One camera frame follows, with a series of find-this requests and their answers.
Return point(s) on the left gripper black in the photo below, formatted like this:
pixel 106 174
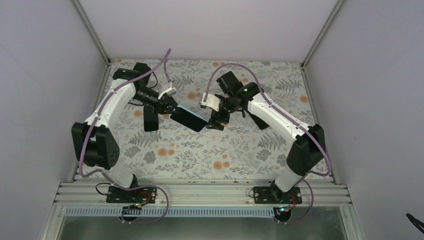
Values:
pixel 163 105

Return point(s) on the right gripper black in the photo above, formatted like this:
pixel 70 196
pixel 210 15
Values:
pixel 217 124

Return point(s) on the black bare phone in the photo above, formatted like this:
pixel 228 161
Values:
pixel 150 119

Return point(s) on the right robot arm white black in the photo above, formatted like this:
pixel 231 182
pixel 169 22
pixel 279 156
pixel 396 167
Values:
pixel 306 142

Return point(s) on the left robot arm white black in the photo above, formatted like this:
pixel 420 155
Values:
pixel 95 146

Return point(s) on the floral patterned table mat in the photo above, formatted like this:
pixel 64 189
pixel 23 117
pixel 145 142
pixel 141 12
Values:
pixel 326 158

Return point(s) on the black object at right edge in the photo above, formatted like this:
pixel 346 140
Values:
pixel 416 222

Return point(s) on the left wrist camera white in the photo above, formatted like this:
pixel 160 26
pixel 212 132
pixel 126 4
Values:
pixel 167 89

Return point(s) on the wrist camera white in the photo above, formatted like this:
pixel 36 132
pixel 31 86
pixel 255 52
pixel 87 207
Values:
pixel 209 101
pixel 167 89

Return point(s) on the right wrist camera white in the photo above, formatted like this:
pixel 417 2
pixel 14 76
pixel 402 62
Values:
pixel 209 101

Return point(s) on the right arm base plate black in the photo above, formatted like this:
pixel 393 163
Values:
pixel 273 195

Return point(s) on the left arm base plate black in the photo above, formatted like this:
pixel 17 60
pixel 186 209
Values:
pixel 139 196

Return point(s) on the left aluminium frame post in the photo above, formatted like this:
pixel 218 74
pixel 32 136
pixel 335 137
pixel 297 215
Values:
pixel 91 31

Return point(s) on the aluminium frame post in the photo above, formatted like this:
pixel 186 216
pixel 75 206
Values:
pixel 91 31
pixel 330 19

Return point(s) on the aluminium rail front frame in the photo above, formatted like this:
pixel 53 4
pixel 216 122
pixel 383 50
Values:
pixel 213 193

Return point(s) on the slotted grey cable duct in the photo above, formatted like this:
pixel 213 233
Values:
pixel 173 211

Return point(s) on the right aluminium frame post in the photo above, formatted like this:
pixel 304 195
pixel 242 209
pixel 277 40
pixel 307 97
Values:
pixel 330 19

